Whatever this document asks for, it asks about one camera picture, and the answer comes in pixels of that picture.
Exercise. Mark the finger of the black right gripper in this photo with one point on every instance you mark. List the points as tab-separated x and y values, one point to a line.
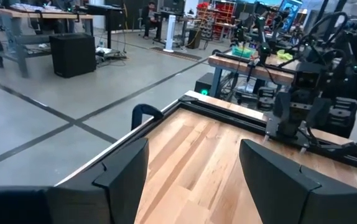
318	112
282	107

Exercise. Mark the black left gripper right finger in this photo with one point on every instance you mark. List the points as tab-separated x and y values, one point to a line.
290	202

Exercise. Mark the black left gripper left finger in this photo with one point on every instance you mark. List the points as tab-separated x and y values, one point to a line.
72	205

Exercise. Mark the black background robot arm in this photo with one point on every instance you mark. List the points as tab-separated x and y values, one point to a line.
263	46

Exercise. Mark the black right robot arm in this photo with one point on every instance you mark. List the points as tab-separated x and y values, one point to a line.
341	115

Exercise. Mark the yellow green object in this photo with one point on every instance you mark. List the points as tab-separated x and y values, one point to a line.
284	55

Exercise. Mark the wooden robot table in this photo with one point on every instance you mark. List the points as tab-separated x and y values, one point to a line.
237	63

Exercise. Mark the green plastic bin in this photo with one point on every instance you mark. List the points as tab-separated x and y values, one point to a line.
243	52

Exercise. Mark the black computer with green light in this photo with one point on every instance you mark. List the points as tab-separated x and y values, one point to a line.
205	84

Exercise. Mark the blue poster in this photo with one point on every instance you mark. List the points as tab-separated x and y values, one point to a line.
290	14

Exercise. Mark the red storage rack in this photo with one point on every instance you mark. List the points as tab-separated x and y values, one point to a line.
223	15

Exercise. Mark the black waste bin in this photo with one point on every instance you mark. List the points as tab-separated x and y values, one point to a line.
194	38

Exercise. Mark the white tower fan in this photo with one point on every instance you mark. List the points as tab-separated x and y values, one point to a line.
169	31

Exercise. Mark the black cube speaker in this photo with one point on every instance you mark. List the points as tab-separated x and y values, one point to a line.
72	54

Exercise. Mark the person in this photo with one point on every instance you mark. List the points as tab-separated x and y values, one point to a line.
149	17

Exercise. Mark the black office desk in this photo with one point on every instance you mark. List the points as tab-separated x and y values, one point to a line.
100	8

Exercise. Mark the wooden workbench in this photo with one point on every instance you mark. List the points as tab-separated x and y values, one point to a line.
13	13

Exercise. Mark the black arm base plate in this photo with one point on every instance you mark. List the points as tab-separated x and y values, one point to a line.
273	124

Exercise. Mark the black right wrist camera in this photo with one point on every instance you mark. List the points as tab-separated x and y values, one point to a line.
309	77

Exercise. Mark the black aluminium table frame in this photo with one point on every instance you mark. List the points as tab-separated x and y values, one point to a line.
228	116

